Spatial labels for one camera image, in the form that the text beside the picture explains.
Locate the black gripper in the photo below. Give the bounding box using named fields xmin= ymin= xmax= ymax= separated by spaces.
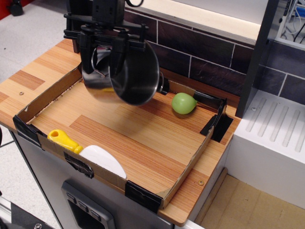
xmin=64 ymin=0 xmax=149 ymax=77

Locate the yellow handled white spatula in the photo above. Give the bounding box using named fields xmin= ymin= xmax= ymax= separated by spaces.
xmin=47 ymin=129 xmax=127 ymax=179

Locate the cardboard fence with black tape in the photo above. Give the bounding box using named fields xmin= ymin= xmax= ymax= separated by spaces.
xmin=13 ymin=69 xmax=240 ymax=214

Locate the dark shelf post right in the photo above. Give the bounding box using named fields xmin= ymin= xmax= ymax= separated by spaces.
xmin=235 ymin=0 xmax=279 ymax=118

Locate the green plastic pear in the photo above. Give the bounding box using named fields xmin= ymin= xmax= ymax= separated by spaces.
xmin=172 ymin=93 xmax=197 ymax=115

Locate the grey oven control panel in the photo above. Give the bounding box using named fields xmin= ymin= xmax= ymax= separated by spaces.
xmin=61 ymin=181 xmax=116 ymax=229

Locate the stainless steel pot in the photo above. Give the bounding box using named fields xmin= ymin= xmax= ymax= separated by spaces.
xmin=81 ymin=42 xmax=164 ymax=105

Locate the white toy sink drainboard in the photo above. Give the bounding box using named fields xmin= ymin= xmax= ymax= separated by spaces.
xmin=225 ymin=91 xmax=305 ymax=208

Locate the black object on floor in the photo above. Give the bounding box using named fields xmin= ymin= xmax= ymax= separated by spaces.
xmin=7 ymin=0 xmax=24 ymax=17

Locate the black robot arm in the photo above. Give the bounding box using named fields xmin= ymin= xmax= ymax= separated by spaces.
xmin=64 ymin=0 xmax=148 ymax=74

